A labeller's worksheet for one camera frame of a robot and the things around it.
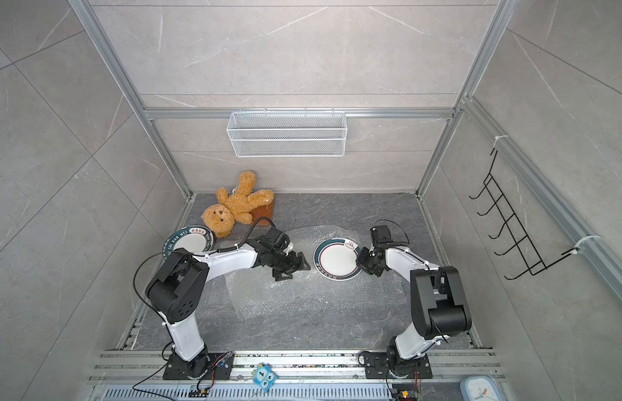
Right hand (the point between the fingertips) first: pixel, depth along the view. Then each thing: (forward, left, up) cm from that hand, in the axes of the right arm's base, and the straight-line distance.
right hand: (362, 263), depth 94 cm
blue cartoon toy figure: (-36, +33, 0) cm, 49 cm away
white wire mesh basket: (+45, +28, +28) cm, 60 cm away
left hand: (-3, +21, +3) cm, 21 cm away
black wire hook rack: (-12, -38, +28) cm, 49 cm away
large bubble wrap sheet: (-12, +39, +2) cm, 41 cm away
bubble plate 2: (+2, +10, 0) cm, 10 cm away
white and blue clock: (-40, -28, 0) cm, 48 cm away
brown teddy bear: (+19, +56, +7) cm, 60 cm away
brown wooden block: (+27, +42, +1) cm, 50 cm away
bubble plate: (+12, +67, +1) cm, 69 cm away
